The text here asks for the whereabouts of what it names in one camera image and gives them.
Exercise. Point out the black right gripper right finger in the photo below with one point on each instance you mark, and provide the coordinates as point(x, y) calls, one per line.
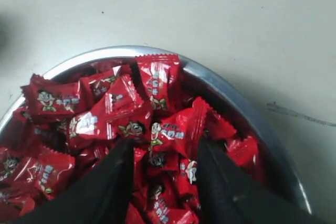
point(229, 195)

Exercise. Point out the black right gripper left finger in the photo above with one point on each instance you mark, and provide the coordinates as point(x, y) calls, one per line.
point(101, 196)

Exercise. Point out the stainless steel plate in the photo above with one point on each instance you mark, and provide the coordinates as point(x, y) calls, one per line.
point(69, 120)

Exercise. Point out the red candy wrapper packet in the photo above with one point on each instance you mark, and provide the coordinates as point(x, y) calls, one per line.
point(159, 75)

